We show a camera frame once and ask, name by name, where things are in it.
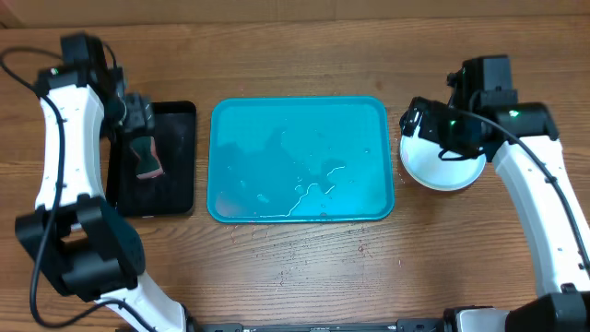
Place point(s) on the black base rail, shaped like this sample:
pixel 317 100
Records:
pixel 401 325

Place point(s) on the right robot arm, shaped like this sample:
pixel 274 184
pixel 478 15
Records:
pixel 522 143

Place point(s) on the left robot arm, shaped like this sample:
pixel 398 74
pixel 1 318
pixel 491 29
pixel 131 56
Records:
pixel 75 237

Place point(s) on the light blue plate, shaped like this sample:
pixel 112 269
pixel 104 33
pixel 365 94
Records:
pixel 420 158

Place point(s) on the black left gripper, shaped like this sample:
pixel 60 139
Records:
pixel 143 115

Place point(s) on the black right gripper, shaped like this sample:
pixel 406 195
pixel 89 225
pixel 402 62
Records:
pixel 435 117

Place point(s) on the teal plastic tray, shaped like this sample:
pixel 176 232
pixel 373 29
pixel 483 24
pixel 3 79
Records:
pixel 299 159

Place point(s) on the black plastic tray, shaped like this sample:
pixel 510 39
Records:
pixel 171 193

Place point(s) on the green and pink sponge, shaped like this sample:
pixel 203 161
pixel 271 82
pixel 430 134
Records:
pixel 148 163

